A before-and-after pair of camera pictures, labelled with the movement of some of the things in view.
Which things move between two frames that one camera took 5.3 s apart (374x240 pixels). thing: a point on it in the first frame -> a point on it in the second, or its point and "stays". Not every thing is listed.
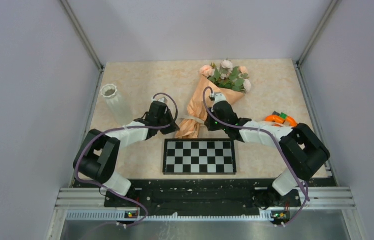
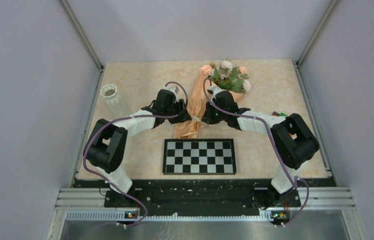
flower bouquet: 229,82 stays
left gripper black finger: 173,126 -> 184,115
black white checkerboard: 198,156 stays
